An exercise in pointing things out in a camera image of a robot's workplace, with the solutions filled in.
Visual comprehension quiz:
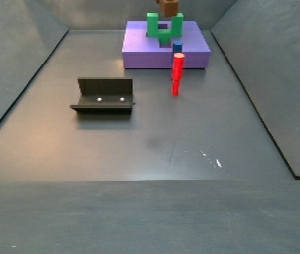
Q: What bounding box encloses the red peg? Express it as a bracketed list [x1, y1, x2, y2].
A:
[172, 53, 185, 96]

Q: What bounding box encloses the purple base board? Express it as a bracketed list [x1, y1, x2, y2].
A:
[122, 21, 212, 69]

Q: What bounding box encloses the green U-shaped block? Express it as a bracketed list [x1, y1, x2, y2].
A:
[146, 13, 184, 44]

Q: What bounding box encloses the blue peg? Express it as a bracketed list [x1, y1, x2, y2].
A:
[173, 41, 184, 54]

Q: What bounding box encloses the dark grey bracket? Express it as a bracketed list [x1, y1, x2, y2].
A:
[72, 77, 134, 112]

